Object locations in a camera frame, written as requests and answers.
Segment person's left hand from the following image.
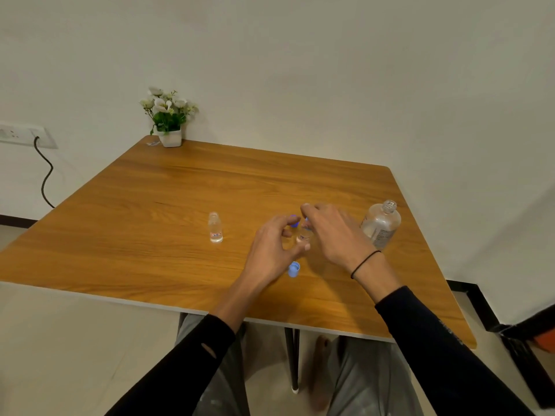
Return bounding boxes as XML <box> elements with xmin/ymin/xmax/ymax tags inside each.
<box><xmin>242</xmin><ymin>214</ymin><xmax>312</xmax><ymax>291</ymax></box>

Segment black wrist band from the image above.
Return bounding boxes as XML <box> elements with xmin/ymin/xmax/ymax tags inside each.
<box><xmin>350</xmin><ymin>250</ymin><xmax>382</xmax><ymax>280</ymax></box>

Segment large clear plastic bottle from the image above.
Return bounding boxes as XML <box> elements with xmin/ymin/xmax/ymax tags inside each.
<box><xmin>361</xmin><ymin>200</ymin><xmax>402</xmax><ymax>251</ymax></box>

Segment person's right hand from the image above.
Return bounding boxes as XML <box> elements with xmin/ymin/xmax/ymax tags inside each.
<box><xmin>300</xmin><ymin>203</ymin><xmax>383</xmax><ymax>275</ymax></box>

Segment person's right leg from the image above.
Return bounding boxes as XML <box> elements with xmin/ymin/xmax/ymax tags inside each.
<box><xmin>325</xmin><ymin>337</ymin><xmax>426</xmax><ymax>416</ymax></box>

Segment black furniture frame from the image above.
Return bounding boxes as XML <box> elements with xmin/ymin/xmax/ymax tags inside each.
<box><xmin>492</xmin><ymin>304</ymin><xmax>555</xmax><ymax>408</ymax></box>

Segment orange cushion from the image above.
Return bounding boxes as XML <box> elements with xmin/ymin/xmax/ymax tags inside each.
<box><xmin>533</xmin><ymin>330</ymin><xmax>555</xmax><ymax>353</ymax></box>

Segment black table leg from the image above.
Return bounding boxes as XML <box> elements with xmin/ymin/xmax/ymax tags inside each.
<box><xmin>284</xmin><ymin>328</ymin><xmax>301</xmax><ymax>393</ymax></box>
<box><xmin>230</xmin><ymin>322</ymin><xmax>252</xmax><ymax>416</ymax></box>

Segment person's left forearm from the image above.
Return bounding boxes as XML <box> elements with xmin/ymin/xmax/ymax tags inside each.
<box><xmin>104</xmin><ymin>273</ymin><xmax>271</xmax><ymax>416</ymax></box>

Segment white wall socket plate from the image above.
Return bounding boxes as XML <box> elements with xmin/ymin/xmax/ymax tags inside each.
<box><xmin>0</xmin><ymin>121</ymin><xmax>58</xmax><ymax>150</ymax></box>

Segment person's right forearm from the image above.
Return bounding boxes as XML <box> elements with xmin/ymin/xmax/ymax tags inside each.
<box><xmin>350</xmin><ymin>251</ymin><xmax>536</xmax><ymax>416</ymax></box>

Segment black power cable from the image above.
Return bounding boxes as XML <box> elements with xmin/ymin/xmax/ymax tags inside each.
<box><xmin>33</xmin><ymin>136</ymin><xmax>56</xmax><ymax>209</ymax></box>

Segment white flowers in white pot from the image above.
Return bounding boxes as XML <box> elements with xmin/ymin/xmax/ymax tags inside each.
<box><xmin>139</xmin><ymin>86</ymin><xmax>199</xmax><ymax>148</ymax></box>

